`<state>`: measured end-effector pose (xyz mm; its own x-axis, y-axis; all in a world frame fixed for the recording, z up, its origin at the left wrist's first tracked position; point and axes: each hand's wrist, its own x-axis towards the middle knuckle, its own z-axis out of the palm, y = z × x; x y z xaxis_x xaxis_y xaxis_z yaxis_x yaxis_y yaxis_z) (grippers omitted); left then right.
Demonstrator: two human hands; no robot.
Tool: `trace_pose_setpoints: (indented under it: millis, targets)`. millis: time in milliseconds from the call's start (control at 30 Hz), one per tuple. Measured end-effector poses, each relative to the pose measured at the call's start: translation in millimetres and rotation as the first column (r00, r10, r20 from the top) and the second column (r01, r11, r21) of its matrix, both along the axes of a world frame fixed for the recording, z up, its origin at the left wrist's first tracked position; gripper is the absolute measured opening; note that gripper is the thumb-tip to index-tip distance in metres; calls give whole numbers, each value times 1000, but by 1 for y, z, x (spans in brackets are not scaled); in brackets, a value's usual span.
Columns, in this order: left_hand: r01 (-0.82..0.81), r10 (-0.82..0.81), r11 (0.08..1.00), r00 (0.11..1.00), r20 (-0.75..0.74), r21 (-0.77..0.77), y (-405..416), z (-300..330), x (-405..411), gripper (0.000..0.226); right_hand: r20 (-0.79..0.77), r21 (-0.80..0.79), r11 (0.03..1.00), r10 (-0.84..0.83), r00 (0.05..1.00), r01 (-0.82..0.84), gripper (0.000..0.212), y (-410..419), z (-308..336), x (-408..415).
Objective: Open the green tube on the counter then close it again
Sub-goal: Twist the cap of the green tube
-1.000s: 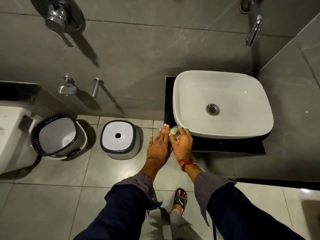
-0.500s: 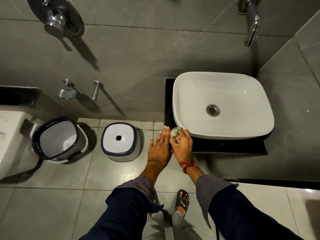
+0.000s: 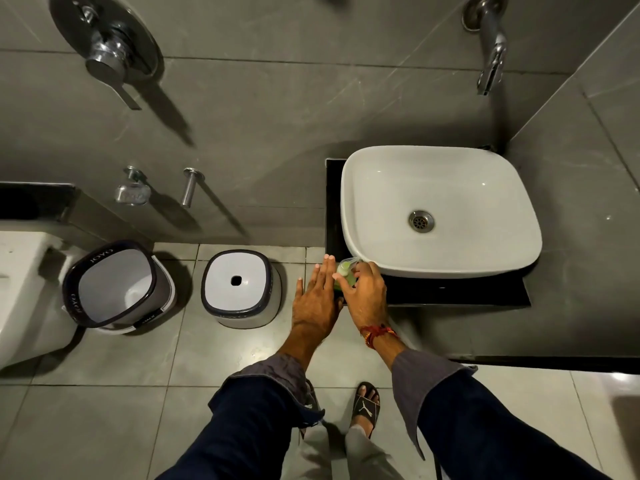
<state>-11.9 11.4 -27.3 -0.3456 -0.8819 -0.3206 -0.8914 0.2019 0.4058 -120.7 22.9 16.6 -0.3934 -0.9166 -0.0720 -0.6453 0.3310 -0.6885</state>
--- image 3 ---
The person's right hand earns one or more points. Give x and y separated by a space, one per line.
369 302

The person's left hand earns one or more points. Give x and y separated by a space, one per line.
314 309

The person's right thumb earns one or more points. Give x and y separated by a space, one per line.
343 282

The person's left middle finger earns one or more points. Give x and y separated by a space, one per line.
323 272

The person's left little finger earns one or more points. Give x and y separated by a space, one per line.
299 290

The green liquid soap bottle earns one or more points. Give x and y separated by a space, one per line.
345 269

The person's left forearm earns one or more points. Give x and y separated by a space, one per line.
260 419

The person's right forearm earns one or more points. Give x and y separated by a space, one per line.
465 424

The white stool with dark rim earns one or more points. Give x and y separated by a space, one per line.
240 289

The red thread wristband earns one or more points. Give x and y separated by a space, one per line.
376 334

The chrome basin drain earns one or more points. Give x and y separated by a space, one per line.
421 221

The black stone counter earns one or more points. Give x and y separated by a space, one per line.
450 293

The black sandal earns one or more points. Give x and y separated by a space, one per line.
364 407

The white ceramic wash basin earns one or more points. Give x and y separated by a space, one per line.
475 194

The person's left leg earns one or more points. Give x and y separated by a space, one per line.
307 457

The person's leg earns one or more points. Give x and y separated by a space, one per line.
370 457
307 457

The person's right leg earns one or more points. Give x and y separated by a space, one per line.
370 457

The white bucket with dark rim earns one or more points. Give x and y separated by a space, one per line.
117 289

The white toilet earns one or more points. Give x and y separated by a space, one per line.
25 294

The chrome shower mixer valve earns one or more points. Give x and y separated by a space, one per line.
107 49

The chrome wall tap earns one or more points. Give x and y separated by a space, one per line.
492 44

